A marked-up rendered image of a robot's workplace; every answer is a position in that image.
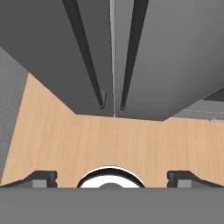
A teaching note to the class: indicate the grey fridge door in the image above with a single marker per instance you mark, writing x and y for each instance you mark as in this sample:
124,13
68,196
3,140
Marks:
43,52
180,55

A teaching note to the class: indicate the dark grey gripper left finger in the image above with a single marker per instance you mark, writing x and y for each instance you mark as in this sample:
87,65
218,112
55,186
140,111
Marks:
43,178

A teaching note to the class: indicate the white and black round object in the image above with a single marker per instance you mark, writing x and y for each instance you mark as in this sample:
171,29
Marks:
110,178

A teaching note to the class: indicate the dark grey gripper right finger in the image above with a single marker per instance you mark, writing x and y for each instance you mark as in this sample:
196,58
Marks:
180,178

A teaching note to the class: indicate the grey cabinet run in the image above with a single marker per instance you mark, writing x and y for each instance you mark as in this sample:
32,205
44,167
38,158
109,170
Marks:
208,109

